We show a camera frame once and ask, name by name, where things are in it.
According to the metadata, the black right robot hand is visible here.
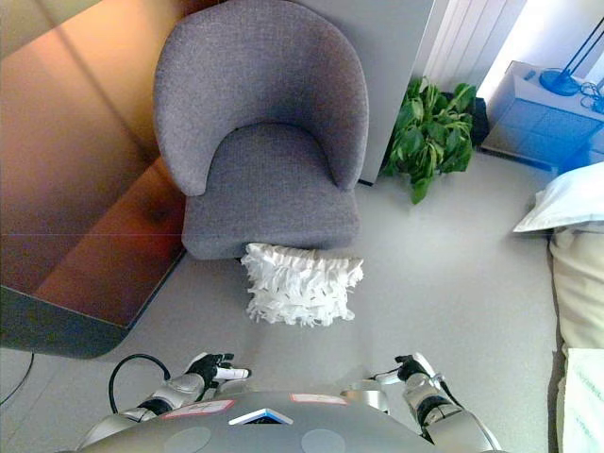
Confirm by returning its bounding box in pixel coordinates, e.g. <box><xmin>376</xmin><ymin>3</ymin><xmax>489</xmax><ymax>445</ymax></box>
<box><xmin>374</xmin><ymin>351</ymin><xmax>439</xmax><ymax>386</ymax></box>

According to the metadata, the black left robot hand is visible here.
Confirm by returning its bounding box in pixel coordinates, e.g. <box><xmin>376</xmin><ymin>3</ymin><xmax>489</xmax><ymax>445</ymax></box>
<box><xmin>187</xmin><ymin>351</ymin><xmax>252</xmax><ymax>392</ymax></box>

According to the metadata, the white fringed pillow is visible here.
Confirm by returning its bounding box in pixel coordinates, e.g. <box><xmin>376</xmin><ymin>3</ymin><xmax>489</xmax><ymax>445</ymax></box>
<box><xmin>240</xmin><ymin>242</ymin><xmax>365</xmax><ymax>328</ymax></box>

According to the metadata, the pale blue bed pillow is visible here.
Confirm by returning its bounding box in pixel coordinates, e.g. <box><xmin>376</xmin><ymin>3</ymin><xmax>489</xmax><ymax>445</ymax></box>
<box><xmin>512</xmin><ymin>160</ymin><xmax>604</xmax><ymax>235</ymax></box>

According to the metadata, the silver right robot leg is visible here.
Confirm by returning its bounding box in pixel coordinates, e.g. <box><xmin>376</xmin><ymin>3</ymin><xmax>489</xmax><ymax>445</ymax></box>
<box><xmin>338</xmin><ymin>379</ymin><xmax>392</xmax><ymax>416</ymax></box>

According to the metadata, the grey robot torso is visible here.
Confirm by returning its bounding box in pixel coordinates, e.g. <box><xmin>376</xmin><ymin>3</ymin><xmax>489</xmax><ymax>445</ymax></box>
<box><xmin>56</xmin><ymin>390</ymin><xmax>457</xmax><ymax>453</ymax></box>

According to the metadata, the white printed plastic bag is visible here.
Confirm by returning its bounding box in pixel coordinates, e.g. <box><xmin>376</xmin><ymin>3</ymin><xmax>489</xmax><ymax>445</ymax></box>
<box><xmin>562</xmin><ymin>347</ymin><xmax>604</xmax><ymax>453</ymax></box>

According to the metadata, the beige duvet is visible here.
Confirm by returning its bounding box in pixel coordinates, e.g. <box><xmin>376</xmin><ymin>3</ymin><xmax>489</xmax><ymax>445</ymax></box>
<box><xmin>546</xmin><ymin>225</ymin><xmax>604</xmax><ymax>453</ymax></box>

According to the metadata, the grey fabric armchair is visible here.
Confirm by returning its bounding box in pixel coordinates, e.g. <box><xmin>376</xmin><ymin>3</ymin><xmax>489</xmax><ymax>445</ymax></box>
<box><xmin>153</xmin><ymin>0</ymin><xmax>370</xmax><ymax>261</ymax></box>

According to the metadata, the green leafy houseplant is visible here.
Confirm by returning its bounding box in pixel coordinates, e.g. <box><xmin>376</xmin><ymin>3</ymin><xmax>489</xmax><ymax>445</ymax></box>
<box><xmin>379</xmin><ymin>76</ymin><xmax>478</xmax><ymax>206</ymax></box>

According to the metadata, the brown wooden cabinet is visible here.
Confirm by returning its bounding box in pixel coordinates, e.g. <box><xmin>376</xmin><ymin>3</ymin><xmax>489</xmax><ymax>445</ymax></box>
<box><xmin>0</xmin><ymin>0</ymin><xmax>218</xmax><ymax>361</ymax></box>

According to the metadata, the black plant pot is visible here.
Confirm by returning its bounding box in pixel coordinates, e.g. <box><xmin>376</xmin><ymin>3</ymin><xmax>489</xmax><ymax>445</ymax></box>
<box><xmin>470</xmin><ymin>96</ymin><xmax>490</xmax><ymax>146</ymax></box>

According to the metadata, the white bedside box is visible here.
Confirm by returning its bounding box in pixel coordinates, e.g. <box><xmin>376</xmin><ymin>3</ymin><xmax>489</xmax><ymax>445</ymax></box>
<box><xmin>479</xmin><ymin>59</ymin><xmax>604</xmax><ymax>167</ymax></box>

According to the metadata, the blue desk lamp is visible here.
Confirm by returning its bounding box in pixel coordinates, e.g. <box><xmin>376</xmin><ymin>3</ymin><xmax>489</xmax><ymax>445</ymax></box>
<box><xmin>539</xmin><ymin>18</ymin><xmax>604</xmax><ymax>96</ymax></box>

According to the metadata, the white pleated curtain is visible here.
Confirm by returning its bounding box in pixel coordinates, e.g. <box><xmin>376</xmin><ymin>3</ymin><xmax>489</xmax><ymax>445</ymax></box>
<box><xmin>423</xmin><ymin>0</ymin><xmax>529</xmax><ymax>98</ymax></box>

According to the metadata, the thick black left wrist cable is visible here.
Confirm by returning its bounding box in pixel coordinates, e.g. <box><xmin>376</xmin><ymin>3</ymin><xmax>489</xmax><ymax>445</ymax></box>
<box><xmin>109</xmin><ymin>353</ymin><xmax>171</xmax><ymax>416</ymax></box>

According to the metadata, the tangled dark cable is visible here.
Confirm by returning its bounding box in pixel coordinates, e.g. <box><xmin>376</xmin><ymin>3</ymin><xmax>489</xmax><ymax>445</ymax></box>
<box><xmin>577</xmin><ymin>80</ymin><xmax>604</xmax><ymax>115</ymax></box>

